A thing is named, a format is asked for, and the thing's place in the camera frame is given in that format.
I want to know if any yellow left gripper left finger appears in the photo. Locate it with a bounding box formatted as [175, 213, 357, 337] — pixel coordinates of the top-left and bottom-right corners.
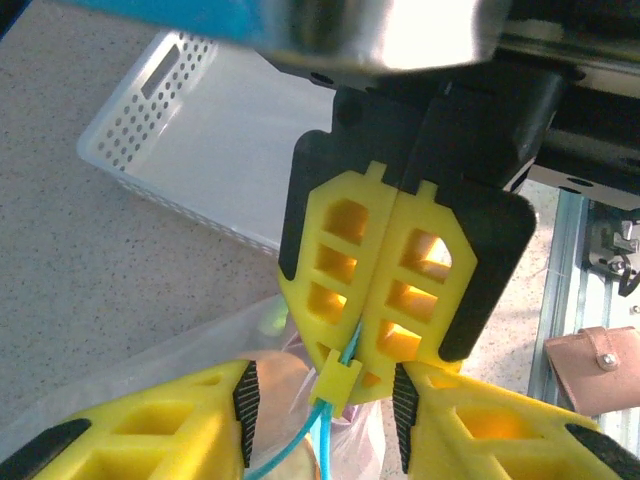
[0, 358, 259, 480]

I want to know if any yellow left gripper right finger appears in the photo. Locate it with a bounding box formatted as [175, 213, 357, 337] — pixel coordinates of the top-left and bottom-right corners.
[392, 360, 640, 480]

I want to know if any brown onion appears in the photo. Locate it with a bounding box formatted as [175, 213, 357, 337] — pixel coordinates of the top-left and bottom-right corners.
[244, 349, 321, 432]

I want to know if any clear zip-top bag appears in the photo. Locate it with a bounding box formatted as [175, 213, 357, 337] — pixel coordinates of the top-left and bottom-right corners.
[0, 294, 401, 480]

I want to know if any yellow zipper slider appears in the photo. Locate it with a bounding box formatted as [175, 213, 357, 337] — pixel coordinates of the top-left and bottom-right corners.
[309, 349, 364, 419]

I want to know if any white perforated plastic basket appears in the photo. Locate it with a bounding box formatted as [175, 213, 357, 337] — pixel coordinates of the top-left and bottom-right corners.
[77, 30, 342, 259]

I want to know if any brown leather wallet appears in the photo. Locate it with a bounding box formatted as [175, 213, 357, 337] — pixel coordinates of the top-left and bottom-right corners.
[543, 327, 640, 417]

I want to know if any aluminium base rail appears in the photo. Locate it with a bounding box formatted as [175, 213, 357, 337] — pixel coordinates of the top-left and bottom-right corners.
[527, 192, 640, 404]

